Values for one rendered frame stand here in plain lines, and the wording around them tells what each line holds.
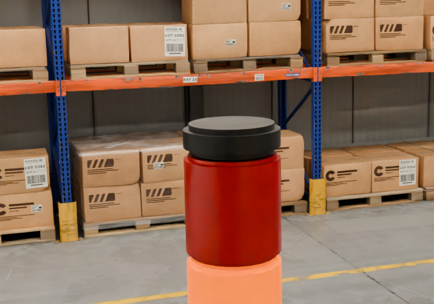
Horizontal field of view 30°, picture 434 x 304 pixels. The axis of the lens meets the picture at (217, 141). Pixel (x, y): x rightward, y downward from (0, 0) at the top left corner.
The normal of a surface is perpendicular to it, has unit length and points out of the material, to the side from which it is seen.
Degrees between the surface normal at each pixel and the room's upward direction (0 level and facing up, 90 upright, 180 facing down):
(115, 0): 90
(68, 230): 90
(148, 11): 90
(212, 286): 90
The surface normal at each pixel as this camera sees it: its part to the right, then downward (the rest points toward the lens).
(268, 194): 0.69, 0.11
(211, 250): -0.53, 0.17
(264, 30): 0.29, 0.14
